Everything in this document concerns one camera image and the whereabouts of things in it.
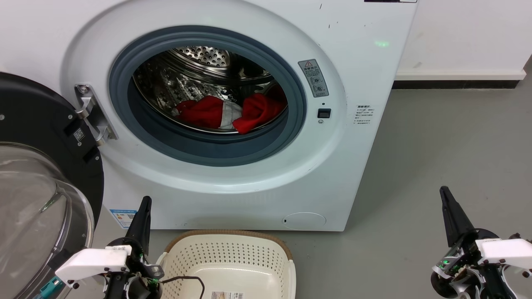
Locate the blue energy label sticker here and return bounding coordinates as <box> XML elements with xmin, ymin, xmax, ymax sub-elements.
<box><xmin>109</xmin><ymin>209</ymin><xmax>138</xmax><ymax>229</ymax></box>

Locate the silver metal door hinge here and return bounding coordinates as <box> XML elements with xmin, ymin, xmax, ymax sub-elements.
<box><xmin>75</xmin><ymin>84</ymin><xmax>118</xmax><ymax>146</ymax></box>

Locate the cream perforated laundry basket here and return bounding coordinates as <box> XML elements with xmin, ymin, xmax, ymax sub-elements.
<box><xmin>156</xmin><ymin>230</ymin><xmax>296</xmax><ymax>299</ymax></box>

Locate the teal cable connector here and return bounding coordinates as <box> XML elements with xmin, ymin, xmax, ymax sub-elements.
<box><xmin>40</xmin><ymin>277</ymin><xmax>64</xmax><ymax>299</ymax></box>

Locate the white front-load washing machine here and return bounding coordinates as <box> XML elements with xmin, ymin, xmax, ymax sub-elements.
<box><xmin>0</xmin><ymin>0</ymin><xmax>418</xmax><ymax>232</ymax></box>

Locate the washing machine door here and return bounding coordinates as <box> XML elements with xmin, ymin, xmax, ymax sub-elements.
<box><xmin>0</xmin><ymin>72</ymin><xmax>104</xmax><ymax>299</ymax></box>

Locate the round drain filter cover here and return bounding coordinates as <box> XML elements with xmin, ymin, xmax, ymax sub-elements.
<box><xmin>282</xmin><ymin>212</ymin><xmax>327</xmax><ymax>230</ymax></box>

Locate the black and white baseboard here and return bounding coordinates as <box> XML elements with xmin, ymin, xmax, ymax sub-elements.
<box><xmin>393</xmin><ymin>69</ymin><xmax>527</xmax><ymax>90</ymax></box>

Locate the clear glass door bowl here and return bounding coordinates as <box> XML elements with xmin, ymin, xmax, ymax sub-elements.
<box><xmin>0</xmin><ymin>142</ymin><xmax>95</xmax><ymax>299</ymax></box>

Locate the small text sticker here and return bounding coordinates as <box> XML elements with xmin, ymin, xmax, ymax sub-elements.
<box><xmin>353</xmin><ymin>104</ymin><xmax>374</xmax><ymax>126</ymax></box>

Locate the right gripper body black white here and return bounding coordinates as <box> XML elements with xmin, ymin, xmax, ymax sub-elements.
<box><xmin>430</xmin><ymin>228</ymin><xmax>532</xmax><ymax>299</ymax></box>

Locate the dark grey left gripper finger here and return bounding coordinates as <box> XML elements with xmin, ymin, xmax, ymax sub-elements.
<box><xmin>125</xmin><ymin>196</ymin><xmax>153</xmax><ymax>256</ymax></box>

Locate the thin black cable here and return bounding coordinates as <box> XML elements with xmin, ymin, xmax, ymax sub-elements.
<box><xmin>160</xmin><ymin>276</ymin><xmax>206</xmax><ymax>299</ymax></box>

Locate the grey warning sticker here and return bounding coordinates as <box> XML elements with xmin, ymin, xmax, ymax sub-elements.
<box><xmin>298</xmin><ymin>59</ymin><xmax>329</xmax><ymax>98</ymax></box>

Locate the red and white jersey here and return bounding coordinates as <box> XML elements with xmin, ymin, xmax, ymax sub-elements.
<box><xmin>172</xmin><ymin>85</ymin><xmax>288</xmax><ymax>135</ymax></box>

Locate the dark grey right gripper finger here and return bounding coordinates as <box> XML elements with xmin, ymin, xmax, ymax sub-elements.
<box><xmin>440</xmin><ymin>186</ymin><xmax>476</xmax><ymax>248</ymax></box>

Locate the stainless steel washing machine drum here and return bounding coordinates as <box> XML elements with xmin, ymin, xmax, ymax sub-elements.
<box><xmin>133</xmin><ymin>46</ymin><xmax>288</xmax><ymax>134</ymax></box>

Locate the grey rubber door gasket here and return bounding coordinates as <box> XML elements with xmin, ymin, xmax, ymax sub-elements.
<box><xmin>109</xmin><ymin>26</ymin><xmax>307</xmax><ymax>167</ymax></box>

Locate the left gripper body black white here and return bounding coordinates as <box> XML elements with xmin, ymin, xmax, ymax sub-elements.
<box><xmin>55</xmin><ymin>237</ymin><xmax>165</xmax><ymax>299</ymax></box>

